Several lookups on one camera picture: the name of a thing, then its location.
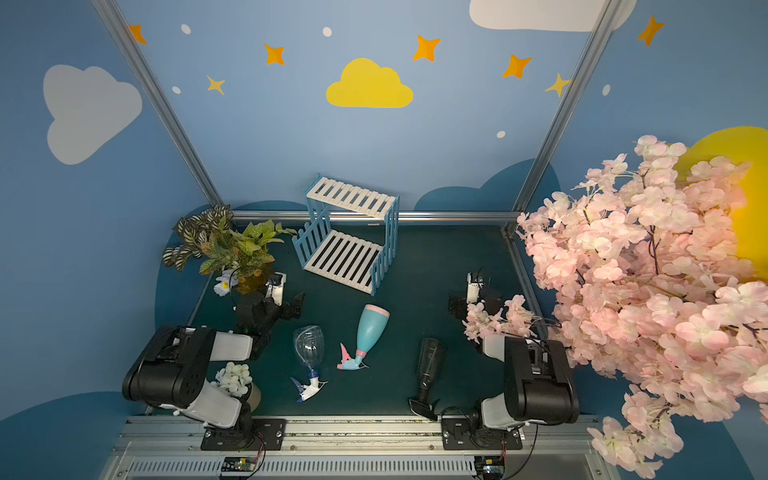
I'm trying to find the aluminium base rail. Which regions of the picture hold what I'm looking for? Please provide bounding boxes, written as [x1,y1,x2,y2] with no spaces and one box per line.
[101,415,619,479]

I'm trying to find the clear blue-white spray bottle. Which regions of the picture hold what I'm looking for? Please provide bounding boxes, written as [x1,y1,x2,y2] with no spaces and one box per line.
[291,325,327,403]

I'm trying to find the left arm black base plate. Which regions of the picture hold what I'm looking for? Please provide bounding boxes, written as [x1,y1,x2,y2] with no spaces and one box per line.
[200,417,287,451]

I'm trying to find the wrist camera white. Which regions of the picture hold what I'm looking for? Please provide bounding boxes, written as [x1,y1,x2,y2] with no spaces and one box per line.
[265,272,287,306]
[466,270,485,304]

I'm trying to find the small green circuit board right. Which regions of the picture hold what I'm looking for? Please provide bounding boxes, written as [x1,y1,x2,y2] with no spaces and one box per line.
[474,456,505,480]

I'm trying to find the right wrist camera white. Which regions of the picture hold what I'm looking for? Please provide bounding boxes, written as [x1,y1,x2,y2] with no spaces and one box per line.
[466,270,485,304]

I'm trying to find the green leafy potted plant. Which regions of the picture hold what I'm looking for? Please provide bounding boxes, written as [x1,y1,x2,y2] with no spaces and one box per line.
[162,205,297,295]

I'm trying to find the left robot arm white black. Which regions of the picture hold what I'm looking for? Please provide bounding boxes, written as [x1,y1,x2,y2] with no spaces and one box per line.
[122,292,305,451]

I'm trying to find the blue and white slatted shelf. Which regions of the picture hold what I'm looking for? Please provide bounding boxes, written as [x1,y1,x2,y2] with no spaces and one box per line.
[292,176,400,296]

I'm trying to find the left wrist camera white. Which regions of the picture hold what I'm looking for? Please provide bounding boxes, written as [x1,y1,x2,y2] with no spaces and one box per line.
[265,272,287,306]

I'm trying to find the small green circuit board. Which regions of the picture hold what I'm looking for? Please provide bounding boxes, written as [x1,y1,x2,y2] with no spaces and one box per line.
[221,457,259,474]
[474,456,505,480]

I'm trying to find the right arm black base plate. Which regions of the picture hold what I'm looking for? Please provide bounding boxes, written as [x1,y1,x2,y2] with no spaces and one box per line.
[440,417,522,451]

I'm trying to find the small green circuit board left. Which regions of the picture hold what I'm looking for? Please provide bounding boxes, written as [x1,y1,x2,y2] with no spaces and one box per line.
[221,457,259,474]

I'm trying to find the pink cherry blossom tree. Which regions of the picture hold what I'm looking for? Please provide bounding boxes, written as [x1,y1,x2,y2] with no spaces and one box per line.
[462,134,768,480]

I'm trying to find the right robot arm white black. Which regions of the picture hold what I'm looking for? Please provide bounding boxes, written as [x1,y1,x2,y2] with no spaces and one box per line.
[448,283,580,448]

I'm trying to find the small white flower pot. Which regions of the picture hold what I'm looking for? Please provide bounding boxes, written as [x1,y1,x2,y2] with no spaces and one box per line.
[213,362,262,411]

